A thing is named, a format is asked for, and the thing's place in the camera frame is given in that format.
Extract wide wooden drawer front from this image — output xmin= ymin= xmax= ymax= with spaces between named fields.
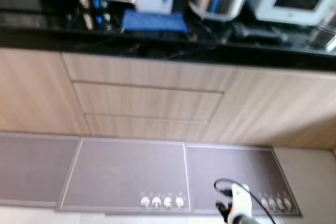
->
xmin=84 ymin=114 xmax=209 ymax=143
xmin=72 ymin=81 xmax=224 ymax=124
xmin=62 ymin=52 xmax=238 ymax=93

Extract chrome wire rack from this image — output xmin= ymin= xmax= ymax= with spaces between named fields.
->
xmin=307 ymin=12 xmax=336 ymax=51

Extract light wooden cabinet door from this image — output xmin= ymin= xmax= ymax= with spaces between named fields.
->
xmin=0 ymin=47 xmax=90 ymax=135
xmin=202 ymin=68 xmax=336 ymax=150

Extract blue cloth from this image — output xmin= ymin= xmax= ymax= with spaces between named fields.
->
xmin=122 ymin=10 xmax=188 ymax=33

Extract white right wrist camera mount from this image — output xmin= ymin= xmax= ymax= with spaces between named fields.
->
xmin=230 ymin=183 xmax=253 ymax=215

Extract grey floor mat with print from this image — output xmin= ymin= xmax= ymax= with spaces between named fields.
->
xmin=185 ymin=144 xmax=302 ymax=217
xmin=57 ymin=138 xmax=192 ymax=213

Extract plain grey floor mat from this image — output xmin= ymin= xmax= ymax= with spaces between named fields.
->
xmin=0 ymin=132 xmax=80 ymax=207

